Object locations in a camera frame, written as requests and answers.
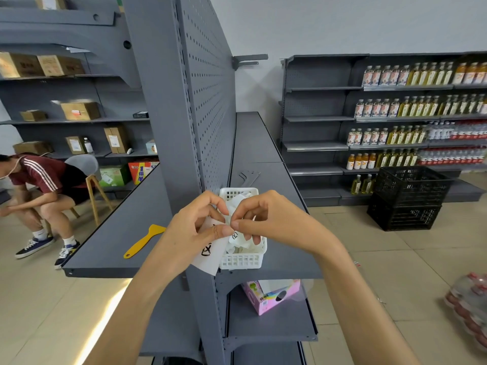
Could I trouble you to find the person's right hand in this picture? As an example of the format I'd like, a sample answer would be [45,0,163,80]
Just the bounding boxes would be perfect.
[229,190,344,269]

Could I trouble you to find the person's left hand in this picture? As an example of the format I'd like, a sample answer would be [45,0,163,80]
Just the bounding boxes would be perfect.
[146,190,235,286]

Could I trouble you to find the white paper label B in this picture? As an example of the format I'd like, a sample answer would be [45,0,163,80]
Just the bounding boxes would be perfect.
[190,218,233,277]

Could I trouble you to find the grey metal gondola shelf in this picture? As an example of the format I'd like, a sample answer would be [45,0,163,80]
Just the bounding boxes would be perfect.
[0,0,324,365]

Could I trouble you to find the person's right forearm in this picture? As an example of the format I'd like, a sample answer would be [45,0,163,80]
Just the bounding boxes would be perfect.
[314,243,419,365]

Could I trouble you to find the person's left forearm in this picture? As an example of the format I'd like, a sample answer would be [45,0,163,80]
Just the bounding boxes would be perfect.
[83,258,183,365]

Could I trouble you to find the small cardboard box white label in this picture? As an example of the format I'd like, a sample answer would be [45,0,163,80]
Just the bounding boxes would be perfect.
[65,136,86,155]

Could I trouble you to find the cardboard box with red label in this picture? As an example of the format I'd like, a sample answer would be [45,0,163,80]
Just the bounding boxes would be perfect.
[60,101,101,121]

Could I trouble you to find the rows of red-label water bottles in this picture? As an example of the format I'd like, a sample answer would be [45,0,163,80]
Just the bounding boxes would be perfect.
[416,120,487,166]

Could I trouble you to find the yellow plastic scraper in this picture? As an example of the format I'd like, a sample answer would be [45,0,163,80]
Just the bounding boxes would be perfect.
[123,224,167,260]

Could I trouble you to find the pile of crumpled white papers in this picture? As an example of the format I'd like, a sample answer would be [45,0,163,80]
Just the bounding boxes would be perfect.
[224,192,265,255]

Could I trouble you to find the white plastic basket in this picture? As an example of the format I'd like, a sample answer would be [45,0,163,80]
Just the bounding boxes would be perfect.
[218,187,268,270]

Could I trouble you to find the pink tissue box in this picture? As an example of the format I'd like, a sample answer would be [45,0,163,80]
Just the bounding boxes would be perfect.
[241,279,302,316]

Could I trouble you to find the red and yellow carton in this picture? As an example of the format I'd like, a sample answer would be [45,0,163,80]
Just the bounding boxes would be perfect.
[128,160,160,186]

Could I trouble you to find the light green carton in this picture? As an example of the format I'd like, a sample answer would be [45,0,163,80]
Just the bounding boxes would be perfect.
[98,165,130,188]

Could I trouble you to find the grey chair with wooden legs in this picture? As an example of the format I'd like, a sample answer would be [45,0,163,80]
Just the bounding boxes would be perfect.
[64,154,114,227]

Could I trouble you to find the small plain cardboard box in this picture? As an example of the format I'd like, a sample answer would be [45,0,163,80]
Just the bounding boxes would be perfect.
[19,109,48,123]

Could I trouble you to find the shrink-wrapped pack of bottles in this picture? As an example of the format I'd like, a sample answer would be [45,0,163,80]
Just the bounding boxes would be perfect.
[443,272,487,352]

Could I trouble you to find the grey shelving unit with boxes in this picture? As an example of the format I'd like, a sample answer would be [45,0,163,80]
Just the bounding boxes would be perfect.
[0,0,160,202]

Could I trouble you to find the rows of olive green bottles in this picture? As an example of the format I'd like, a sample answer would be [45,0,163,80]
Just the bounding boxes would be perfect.
[374,62,487,168]

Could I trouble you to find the cardboard box with red print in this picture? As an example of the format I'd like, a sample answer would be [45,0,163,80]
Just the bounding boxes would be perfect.
[37,55,85,77]

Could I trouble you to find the rows of orange juice bottles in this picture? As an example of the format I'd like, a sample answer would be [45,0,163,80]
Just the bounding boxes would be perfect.
[451,62,487,85]

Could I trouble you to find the cardboard box with black print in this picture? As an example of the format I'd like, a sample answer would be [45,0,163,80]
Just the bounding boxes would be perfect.
[0,52,45,79]

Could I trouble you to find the grey metal bracket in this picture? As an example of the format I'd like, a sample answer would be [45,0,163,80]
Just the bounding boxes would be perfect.
[238,170,261,189]

